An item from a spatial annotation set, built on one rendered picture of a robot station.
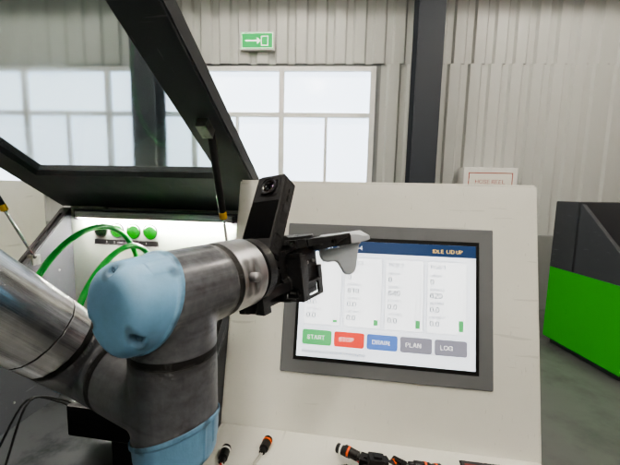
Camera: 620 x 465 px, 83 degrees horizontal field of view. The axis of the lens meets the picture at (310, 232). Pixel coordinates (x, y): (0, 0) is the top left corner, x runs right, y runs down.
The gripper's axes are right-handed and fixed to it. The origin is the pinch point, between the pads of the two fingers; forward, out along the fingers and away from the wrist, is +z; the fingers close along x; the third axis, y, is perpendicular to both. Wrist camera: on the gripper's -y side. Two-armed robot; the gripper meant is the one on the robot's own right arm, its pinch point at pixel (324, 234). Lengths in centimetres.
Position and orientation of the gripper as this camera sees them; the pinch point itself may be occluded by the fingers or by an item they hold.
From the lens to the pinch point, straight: 56.1
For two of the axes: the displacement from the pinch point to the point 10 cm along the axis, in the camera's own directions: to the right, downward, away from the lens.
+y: 1.0, 9.9, 0.6
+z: 4.9, -1.0, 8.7
